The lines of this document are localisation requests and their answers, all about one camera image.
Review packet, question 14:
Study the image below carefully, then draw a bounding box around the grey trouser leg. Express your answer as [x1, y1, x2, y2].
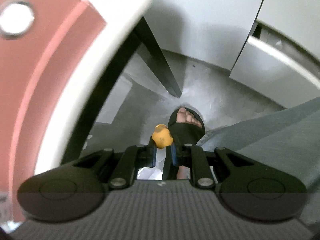
[197, 98, 319, 228]

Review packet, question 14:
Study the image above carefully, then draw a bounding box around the yellow handled screwdriver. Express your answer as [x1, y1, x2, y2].
[151, 123, 174, 181]

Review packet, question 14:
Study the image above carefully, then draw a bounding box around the white cabinet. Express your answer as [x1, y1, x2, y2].
[145, 0, 319, 108]

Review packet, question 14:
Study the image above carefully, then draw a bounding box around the black sofa frame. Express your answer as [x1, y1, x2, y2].
[59, 17, 182, 165]

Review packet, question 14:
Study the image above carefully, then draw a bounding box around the pink storage box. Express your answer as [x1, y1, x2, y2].
[1, 0, 152, 222]

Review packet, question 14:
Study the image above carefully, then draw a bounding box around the black sandal foot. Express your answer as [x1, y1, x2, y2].
[162, 106, 206, 180]

